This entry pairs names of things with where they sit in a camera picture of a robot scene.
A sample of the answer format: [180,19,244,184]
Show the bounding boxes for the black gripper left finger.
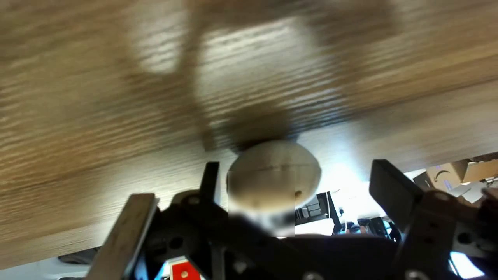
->
[199,162,219,205]

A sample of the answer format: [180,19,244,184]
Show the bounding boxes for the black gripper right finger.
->
[369,159,425,235]

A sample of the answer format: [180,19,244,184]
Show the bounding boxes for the cardboard boxes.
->
[414,153,498,204]

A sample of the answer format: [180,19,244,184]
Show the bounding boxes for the round tan wooden ball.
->
[225,140,322,215]

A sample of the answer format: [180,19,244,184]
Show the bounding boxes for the red small box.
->
[169,261,202,280]

